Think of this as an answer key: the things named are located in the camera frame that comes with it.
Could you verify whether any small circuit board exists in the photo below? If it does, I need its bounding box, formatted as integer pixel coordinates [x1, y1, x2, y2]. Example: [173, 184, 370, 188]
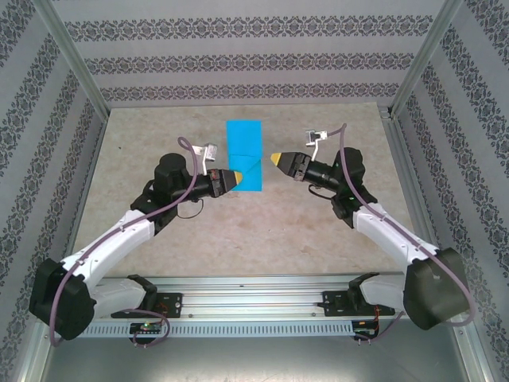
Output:
[353, 320, 381, 337]
[129, 320, 164, 336]

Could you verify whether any blue paper sheet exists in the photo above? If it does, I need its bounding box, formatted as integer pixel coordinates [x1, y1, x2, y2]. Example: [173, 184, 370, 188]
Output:
[225, 119, 264, 194]

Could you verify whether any left aluminium frame post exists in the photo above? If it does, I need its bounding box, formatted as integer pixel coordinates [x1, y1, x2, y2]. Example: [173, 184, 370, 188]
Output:
[34, 0, 111, 119]

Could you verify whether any right aluminium frame post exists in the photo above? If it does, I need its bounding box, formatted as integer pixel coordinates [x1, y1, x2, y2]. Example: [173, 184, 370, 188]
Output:
[388, 0, 466, 119]

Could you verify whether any right aluminium side rail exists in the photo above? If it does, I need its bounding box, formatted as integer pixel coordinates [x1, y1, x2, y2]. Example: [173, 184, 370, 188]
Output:
[379, 106, 446, 279]

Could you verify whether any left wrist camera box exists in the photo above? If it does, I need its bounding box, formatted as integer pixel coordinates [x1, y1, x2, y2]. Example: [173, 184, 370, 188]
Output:
[192, 142, 219, 175]

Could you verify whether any aluminium frame post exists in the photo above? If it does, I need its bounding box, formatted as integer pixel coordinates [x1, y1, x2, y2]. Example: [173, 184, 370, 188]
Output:
[34, 0, 111, 119]
[388, 0, 466, 119]

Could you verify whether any left aluminium side rail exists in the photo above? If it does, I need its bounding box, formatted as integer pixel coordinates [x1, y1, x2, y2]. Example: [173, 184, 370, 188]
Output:
[59, 113, 111, 263]

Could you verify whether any right small circuit board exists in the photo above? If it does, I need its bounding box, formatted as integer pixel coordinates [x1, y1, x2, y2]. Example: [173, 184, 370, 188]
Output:
[353, 320, 381, 337]

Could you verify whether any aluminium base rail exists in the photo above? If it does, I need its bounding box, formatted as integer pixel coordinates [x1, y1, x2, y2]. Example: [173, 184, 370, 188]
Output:
[91, 272, 410, 319]

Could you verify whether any slotted grey cable duct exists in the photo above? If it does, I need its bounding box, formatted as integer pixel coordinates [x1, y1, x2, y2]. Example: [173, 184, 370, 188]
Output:
[85, 322, 355, 337]

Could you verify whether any aluminium side rail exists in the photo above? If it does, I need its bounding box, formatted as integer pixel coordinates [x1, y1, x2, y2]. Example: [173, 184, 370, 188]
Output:
[379, 106, 446, 279]
[59, 113, 111, 263]

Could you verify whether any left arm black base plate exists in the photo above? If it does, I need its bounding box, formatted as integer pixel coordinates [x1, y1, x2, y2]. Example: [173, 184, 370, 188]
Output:
[111, 292, 184, 319]

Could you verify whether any grey metal sheet tray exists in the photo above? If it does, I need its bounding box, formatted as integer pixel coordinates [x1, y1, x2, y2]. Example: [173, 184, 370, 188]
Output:
[17, 318, 492, 382]

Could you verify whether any left small circuit board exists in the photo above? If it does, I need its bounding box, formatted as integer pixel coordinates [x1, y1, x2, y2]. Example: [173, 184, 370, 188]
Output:
[129, 320, 164, 336]

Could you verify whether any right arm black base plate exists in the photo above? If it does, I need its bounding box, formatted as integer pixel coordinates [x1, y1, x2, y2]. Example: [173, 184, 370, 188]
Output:
[322, 290, 396, 318]

